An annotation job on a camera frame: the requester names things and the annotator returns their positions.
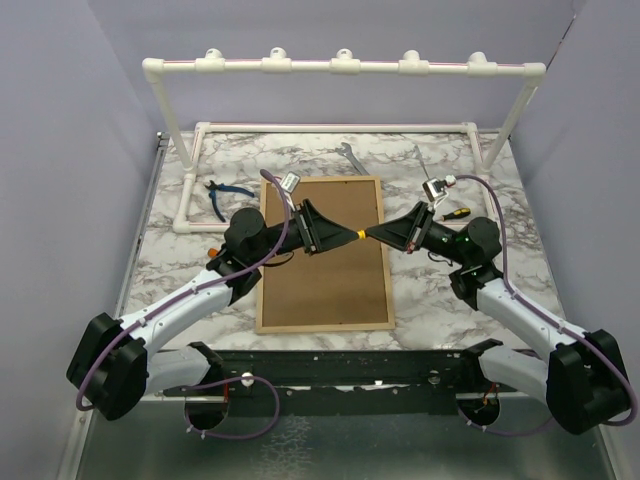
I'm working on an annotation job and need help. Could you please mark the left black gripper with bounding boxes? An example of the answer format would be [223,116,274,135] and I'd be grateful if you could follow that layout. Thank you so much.
[250,198,359,265]

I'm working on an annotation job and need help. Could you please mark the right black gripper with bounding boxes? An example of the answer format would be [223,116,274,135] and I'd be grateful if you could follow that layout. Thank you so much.
[367,201,470,266]

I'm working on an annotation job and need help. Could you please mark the wooden picture frame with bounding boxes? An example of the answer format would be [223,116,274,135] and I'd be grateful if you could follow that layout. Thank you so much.
[256,176,395,334]

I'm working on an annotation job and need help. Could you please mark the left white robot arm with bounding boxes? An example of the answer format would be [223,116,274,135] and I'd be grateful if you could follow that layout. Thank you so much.
[66,200,359,420]

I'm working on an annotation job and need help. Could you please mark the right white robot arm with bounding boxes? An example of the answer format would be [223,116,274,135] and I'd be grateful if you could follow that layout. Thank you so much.
[362,202,639,434]

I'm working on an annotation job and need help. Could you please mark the black yellow screwdriver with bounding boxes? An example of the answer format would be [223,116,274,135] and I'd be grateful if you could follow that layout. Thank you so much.
[440,208,471,222]

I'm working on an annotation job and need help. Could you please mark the large grey wrench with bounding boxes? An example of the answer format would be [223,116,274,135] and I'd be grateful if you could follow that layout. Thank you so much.
[336,142,370,176]

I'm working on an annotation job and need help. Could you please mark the white PVC pipe rack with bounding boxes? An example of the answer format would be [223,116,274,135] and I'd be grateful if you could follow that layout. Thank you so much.
[142,47,547,234]

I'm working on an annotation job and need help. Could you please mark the blue handled pliers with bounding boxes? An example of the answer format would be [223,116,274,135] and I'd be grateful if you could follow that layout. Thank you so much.
[205,180,255,223]

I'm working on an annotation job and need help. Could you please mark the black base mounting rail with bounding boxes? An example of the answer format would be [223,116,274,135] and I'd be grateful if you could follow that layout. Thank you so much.
[178,350,490,417]

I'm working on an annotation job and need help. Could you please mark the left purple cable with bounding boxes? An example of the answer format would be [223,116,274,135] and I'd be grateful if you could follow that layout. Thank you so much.
[74,168,291,439]

